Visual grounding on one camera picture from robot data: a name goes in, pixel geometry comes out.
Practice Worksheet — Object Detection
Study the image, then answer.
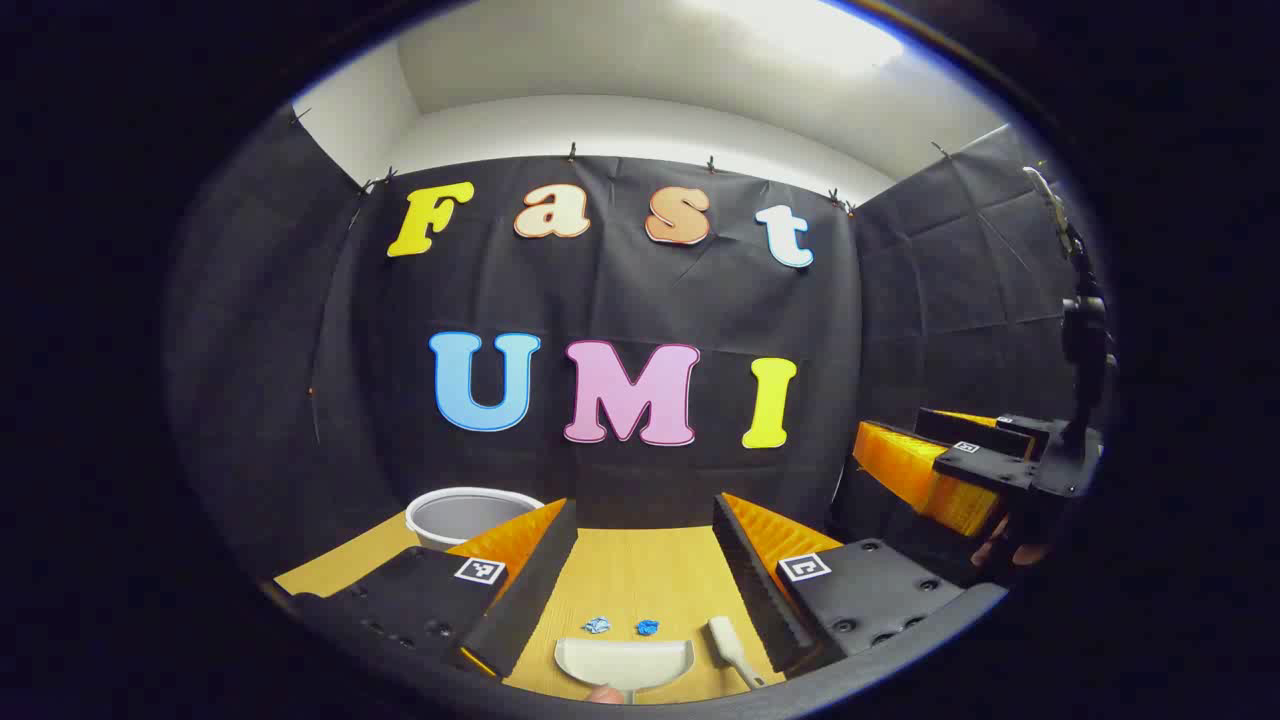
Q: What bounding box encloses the white garbage bin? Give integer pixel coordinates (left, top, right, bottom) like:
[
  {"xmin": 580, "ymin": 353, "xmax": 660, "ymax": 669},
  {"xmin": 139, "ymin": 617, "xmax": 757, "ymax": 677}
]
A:
[{"xmin": 405, "ymin": 487, "xmax": 547, "ymax": 552}]

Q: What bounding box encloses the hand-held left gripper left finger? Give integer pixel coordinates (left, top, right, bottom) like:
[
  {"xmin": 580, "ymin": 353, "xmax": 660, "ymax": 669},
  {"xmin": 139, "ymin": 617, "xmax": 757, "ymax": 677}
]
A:
[{"xmin": 288, "ymin": 497, "xmax": 581, "ymax": 679}]

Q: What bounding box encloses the wooden desktop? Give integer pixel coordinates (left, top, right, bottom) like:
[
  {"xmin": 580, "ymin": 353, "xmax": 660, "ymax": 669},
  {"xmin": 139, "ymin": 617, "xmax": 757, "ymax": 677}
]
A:
[{"xmin": 273, "ymin": 500, "xmax": 851, "ymax": 706}]

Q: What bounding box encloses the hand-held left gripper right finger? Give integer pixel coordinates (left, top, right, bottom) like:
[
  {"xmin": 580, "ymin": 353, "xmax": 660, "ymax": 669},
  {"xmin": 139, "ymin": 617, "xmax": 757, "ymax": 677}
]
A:
[{"xmin": 711, "ymin": 491, "xmax": 969, "ymax": 678}]

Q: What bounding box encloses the black backdrop cloth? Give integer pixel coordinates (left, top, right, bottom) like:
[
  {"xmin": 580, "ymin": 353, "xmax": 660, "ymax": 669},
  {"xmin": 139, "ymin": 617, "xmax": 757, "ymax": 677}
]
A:
[{"xmin": 165, "ymin": 100, "xmax": 1101, "ymax": 601}]

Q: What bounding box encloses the white dustpan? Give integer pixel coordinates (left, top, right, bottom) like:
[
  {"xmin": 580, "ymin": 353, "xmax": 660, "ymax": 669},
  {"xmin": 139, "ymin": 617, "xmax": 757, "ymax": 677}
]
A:
[{"xmin": 553, "ymin": 637, "xmax": 696, "ymax": 703}]

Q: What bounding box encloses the small white broom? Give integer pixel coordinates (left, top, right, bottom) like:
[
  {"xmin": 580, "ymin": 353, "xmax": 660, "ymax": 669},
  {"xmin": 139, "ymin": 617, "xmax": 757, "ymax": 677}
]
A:
[{"xmin": 708, "ymin": 617, "xmax": 767, "ymax": 691}]

